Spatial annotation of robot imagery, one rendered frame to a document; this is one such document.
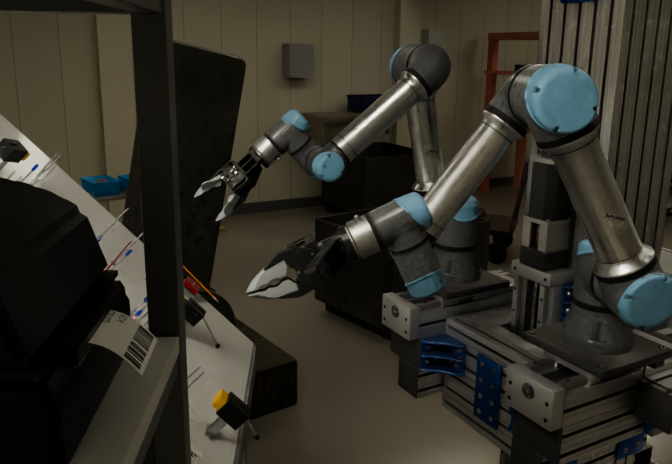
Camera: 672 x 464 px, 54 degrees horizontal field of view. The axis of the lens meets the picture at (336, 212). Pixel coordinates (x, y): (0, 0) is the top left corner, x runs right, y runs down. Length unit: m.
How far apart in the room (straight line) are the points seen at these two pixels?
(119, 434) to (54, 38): 6.40
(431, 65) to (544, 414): 0.87
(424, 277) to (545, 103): 0.37
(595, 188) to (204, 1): 6.24
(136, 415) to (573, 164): 0.89
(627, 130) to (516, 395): 0.67
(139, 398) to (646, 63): 1.39
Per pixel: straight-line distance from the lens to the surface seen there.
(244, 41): 7.36
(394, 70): 1.89
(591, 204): 1.28
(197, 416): 1.61
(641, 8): 1.70
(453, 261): 1.84
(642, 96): 1.73
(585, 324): 1.51
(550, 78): 1.19
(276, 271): 1.20
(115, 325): 0.60
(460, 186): 1.33
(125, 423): 0.61
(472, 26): 9.00
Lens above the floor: 1.77
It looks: 13 degrees down
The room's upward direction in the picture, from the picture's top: 1 degrees clockwise
